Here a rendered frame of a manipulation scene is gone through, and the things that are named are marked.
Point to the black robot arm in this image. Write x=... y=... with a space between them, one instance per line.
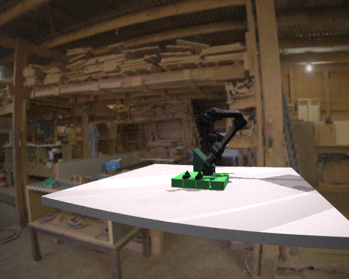
x=209 y=117

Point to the green flat deck plate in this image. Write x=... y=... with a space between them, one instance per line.
x=198 y=181

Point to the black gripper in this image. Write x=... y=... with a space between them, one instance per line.
x=208 y=139

